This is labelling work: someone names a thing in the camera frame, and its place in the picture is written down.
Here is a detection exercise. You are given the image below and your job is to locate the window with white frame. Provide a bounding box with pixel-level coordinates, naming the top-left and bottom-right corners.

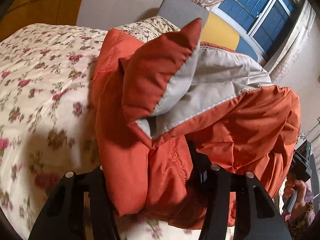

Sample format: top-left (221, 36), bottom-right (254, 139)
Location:
top-left (212, 0), bottom-right (299, 64)

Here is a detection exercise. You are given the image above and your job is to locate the floral bed quilt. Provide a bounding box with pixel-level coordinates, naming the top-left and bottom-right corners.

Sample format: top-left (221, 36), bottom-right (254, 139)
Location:
top-left (0, 15), bottom-right (235, 240)

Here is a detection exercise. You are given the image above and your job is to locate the person's right hand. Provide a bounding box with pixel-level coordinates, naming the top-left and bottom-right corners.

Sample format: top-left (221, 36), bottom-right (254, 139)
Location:
top-left (283, 179), bottom-right (307, 220)

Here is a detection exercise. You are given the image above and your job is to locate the orange padded jacket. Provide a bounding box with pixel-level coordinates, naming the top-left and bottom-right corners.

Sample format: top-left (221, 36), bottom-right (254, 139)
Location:
top-left (91, 19), bottom-right (301, 229)

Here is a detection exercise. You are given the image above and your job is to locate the wooden wardrobe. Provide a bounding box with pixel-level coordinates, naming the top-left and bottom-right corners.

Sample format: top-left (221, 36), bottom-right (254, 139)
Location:
top-left (1, 0), bottom-right (82, 40)

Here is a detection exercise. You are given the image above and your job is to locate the grey yellow blue headboard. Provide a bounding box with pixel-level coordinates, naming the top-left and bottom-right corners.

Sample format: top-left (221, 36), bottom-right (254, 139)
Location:
top-left (157, 0), bottom-right (259, 62)

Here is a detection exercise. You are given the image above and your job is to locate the right floral curtain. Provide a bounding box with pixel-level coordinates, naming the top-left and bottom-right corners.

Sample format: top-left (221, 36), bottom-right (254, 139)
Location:
top-left (265, 0), bottom-right (316, 83)

